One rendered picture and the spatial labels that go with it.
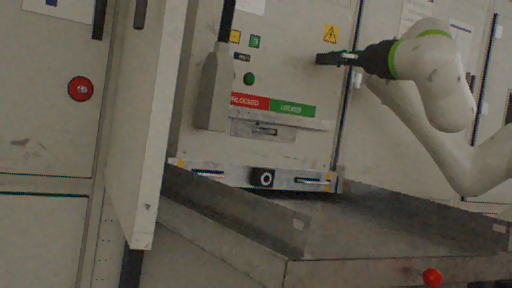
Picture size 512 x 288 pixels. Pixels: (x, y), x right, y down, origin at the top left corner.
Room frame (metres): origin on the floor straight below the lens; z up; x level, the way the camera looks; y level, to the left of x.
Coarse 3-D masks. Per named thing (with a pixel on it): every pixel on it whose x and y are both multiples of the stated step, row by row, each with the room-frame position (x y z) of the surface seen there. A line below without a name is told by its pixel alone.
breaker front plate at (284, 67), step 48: (288, 0) 1.45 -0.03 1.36; (240, 48) 1.38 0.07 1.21; (288, 48) 1.46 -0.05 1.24; (336, 48) 1.56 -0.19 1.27; (192, 96) 1.32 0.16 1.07; (288, 96) 1.48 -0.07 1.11; (336, 96) 1.57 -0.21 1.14; (192, 144) 1.33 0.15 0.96; (240, 144) 1.40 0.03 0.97; (288, 144) 1.49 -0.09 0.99
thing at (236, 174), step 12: (168, 156) 1.30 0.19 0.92; (192, 168) 1.32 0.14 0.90; (204, 168) 1.34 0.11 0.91; (216, 168) 1.36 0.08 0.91; (228, 168) 1.38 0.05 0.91; (240, 168) 1.40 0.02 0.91; (252, 168) 1.42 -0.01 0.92; (276, 168) 1.46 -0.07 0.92; (288, 168) 1.48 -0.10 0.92; (216, 180) 1.36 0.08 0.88; (228, 180) 1.38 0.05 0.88; (240, 180) 1.40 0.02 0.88; (276, 180) 1.46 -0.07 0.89; (288, 180) 1.49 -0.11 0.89; (312, 180) 1.54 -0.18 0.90
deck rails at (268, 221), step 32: (192, 192) 1.15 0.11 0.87; (224, 192) 1.05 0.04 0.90; (320, 192) 1.64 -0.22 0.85; (352, 192) 1.54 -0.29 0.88; (384, 192) 1.44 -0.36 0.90; (256, 224) 0.95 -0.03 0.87; (288, 224) 0.88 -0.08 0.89; (416, 224) 1.34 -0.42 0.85; (448, 224) 1.28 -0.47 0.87; (480, 224) 1.21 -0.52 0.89
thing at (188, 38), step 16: (192, 0) 1.33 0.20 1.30; (192, 16) 1.32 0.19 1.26; (192, 32) 1.31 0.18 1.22; (192, 48) 1.30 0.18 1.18; (176, 80) 1.35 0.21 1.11; (176, 96) 1.34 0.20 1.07; (176, 112) 1.33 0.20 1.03; (176, 128) 1.32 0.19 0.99; (272, 128) 1.48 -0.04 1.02; (176, 144) 1.31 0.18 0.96
